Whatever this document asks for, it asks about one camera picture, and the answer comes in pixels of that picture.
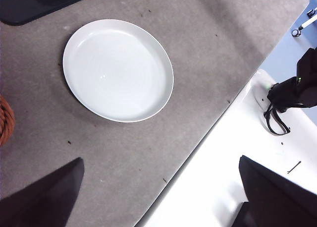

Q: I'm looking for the brown wicker basket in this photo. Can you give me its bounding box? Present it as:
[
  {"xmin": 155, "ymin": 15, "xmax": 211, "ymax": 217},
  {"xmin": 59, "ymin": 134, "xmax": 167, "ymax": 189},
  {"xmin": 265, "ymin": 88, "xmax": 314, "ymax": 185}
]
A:
[{"xmin": 0, "ymin": 95, "xmax": 16, "ymax": 147}]

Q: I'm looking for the pale grey round plate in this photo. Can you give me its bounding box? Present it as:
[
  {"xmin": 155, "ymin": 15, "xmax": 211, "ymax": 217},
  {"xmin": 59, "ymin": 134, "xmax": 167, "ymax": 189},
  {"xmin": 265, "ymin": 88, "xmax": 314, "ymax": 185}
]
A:
[{"xmin": 62, "ymin": 19, "xmax": 174, "ymax": 123}]

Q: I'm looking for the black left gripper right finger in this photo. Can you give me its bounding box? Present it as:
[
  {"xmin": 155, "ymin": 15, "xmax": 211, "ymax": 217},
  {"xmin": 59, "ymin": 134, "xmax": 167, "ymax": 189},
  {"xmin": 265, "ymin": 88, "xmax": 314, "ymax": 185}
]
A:
[{"xmin": 232, "ymin": 155, "xmax": 317, "ymax": 227}]

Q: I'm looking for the black cable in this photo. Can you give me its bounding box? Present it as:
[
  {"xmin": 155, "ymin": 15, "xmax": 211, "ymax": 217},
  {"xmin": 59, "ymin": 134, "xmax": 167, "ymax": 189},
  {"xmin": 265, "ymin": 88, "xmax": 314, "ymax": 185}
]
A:
[{"xmin": 264, "ymin": 104, "xmax": 291, "ymax": 135}]

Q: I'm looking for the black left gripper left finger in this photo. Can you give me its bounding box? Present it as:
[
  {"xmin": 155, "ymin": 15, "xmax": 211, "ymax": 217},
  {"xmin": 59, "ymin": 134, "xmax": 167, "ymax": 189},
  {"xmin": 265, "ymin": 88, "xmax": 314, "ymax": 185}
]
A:
[{"xmin": 0, "ymin": 157, "xmax": 85, "ymax": 227}]

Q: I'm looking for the black rectangular tray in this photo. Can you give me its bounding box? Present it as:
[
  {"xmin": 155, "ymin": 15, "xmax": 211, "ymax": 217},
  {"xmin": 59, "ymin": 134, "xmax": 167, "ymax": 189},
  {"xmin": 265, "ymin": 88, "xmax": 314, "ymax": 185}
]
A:
[{"xmin": 0, "ymin": 0, "xmax": 107, "ymax": 26}]

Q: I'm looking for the white stand pole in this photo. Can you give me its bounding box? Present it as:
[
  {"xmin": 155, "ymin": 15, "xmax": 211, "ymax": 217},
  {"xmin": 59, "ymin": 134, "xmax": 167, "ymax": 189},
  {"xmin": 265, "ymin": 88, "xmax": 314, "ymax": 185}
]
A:
[{"xmin": 291, "ymin": 10, "xmax": 317, "ymax": 37}]

